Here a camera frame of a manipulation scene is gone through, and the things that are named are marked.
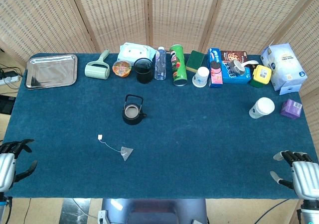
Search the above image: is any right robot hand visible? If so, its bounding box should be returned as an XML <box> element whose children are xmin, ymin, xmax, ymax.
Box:
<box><xmin>270</xmin><ymin>150</ymin><xmax>319</xmax><ymax>200</ymax></box>

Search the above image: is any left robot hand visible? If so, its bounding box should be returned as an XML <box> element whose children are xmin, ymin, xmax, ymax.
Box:
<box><xmin>0</xmin><ymin>138</ymin><xmax>38</xmax><ymax>193</ymax></box>

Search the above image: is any pyramid tea bag with string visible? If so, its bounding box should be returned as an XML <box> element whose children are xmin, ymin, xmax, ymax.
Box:
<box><xmin>97</xmin><ymin>134</ymin><xmax>134</xmax><ymax>162</ymax></box>

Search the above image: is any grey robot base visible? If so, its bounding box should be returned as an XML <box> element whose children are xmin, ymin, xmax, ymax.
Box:
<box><xmin>98</xmin><ymin>198</ymin><xmax>209</xmax><ymax>224</ymax></box>

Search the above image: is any black cast iron teapot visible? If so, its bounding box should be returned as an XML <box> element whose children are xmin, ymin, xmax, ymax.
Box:
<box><xmin>122</xmin><ymin>94</ymin><xmax>148</xmax><ymax>125</ymax></box>

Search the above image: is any black floor device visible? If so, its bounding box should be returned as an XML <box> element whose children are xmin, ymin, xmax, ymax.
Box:
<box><xmin>0</xmin><ymin>94</ymin><xmax>16</xmax><ymax>115</ymax></box>

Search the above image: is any purple box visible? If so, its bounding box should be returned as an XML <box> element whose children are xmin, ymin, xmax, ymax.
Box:
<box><xmin>280</xmin><ymin>99</ymin><xmax>303</xmax><ymax>120</ymax></box>

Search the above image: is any white lidded drink cup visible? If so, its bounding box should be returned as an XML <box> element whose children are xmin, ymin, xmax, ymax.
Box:
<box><xmin>249</xmin><ymin>97</ymin><xmax>276</xmax><ymax>119</ymax></box>

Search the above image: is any white power strip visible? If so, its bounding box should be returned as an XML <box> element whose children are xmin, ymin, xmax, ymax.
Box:
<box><xmin>0</xmin><ymin>71</ymin><xmax>22</xmax><ymax>85</ymax></box>

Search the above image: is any stainless steel tray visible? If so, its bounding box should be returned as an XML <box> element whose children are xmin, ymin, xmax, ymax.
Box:
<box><xmin>24</xmin><ymin>54</ymin><xmax>78</xmax><ymax>90</ymax></box>

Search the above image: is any yellow lidded green container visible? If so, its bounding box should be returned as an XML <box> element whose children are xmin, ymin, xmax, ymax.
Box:
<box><xmin>250</xmin><ymin>65</ymin><xmax>273</xmax><ymax>88</ymax></box>

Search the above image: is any large white blue tissue box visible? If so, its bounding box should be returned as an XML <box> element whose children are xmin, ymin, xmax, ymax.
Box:
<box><xmin>260</xmin><ymin>43</ymin><xmax>309</xmax><ymax>92</ymax></box>

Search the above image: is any large blue cookie box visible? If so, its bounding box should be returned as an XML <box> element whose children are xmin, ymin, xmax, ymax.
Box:
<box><xmin>220</xmin><ymin>61</ymin><xmax>251</xmax><ymax>85</ymax></box>

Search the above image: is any blue carpet table cover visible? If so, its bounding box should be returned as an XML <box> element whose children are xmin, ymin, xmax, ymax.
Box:
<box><xmin>1</xmin><ymin>52</ymin><xmax>319</xmax><ymax>200</ymax></box>

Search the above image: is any white plastic spoon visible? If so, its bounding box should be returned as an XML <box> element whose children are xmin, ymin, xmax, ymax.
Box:
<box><xmin>241</xmin><ymin>59</ymin><xmax>260</xmax><ymax>68</ymax></box>

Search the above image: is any pale green lint roller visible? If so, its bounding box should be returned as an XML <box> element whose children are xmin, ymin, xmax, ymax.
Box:
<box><xmin>84</xmin><ymin>49</ymin><xmax>111</xmax><ymax>81</ymax></box>

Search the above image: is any pink blue cookie box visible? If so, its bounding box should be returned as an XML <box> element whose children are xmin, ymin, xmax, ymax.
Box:
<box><xmin>207</xmin><ymin>47</ymin><xmax>223</xmax><ymax>89</ymax></box>

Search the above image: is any brown chocolate cookie box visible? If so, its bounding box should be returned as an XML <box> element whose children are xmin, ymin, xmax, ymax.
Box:
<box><xmin>220</xmin><ymin>50</ymin><xmax>248</xmax><ymax>64</ymax></box>

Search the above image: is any white paper cup blue flower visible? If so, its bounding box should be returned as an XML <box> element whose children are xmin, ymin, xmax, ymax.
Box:
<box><xmin>192</xmin><ymin>66</ymin><xmax>210</xmax><ymax>88</ymax></box>

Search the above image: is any orange jelly cup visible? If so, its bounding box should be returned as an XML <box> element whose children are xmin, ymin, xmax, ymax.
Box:
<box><xmin>112</xmin><ymin>60</ymin><xmax>132</xmax><ymax>78</ymax></box>

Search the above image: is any green yellow sponge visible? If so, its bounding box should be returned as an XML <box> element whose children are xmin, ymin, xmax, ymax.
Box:
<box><xmin>185</xmin><ymin>50</ymin><xmax>205</xmax><ymax>73</ymax></box>

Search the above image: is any black mesh pen holder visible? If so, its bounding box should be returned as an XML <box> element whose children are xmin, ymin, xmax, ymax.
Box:
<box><xmin>134</xmin><ymin>57</ymin><xmax>154</xmax><ymax>84</ymax></box>

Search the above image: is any green chips can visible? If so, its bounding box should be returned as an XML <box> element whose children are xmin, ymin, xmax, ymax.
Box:
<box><xmin>169</xmin><ymin>44</ymin><xmax>188</xmax><ymax>87</ymax></box>

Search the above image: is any white wet wipes pack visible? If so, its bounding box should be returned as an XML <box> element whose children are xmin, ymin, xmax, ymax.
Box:
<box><xmin>116</xmin><ymin>42</ymin><xmax>157</xmax><ymax>63</ymax></box>

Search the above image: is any clear plastic water bottle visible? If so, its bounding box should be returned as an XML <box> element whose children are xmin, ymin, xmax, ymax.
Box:
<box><xmin>154</xmin><ymin>46</ymin><xmax>167</xmax><ymax>81</ymax></box>

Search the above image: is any wicker folding screen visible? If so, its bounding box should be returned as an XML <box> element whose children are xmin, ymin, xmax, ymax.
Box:
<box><xmin>0</xmin><ymin>0</ymin><xmax>319</xmax><ymax>150</ymax></box>

